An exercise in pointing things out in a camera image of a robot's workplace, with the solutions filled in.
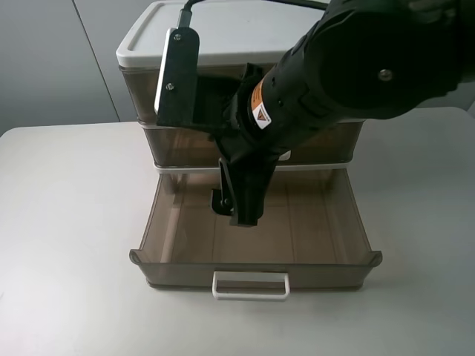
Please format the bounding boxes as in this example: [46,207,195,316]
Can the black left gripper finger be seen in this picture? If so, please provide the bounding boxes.
[211,159,233,217]

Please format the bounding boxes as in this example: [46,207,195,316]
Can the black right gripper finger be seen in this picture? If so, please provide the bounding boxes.
[229,174,268,227]

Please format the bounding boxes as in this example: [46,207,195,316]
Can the white plastic drawer cabinet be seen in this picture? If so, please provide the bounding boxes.
[116,1,349,174]

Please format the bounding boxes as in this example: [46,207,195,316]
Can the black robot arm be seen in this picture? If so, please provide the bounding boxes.
[211,1,474,227]

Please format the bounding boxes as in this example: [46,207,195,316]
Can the smoky transparent drawer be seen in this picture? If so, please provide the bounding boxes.
[141,119,364,169]
[129,169,382,300]
[120,62,247,128]

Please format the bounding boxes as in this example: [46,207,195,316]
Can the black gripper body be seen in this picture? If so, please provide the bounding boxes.
[194,64,291,193]

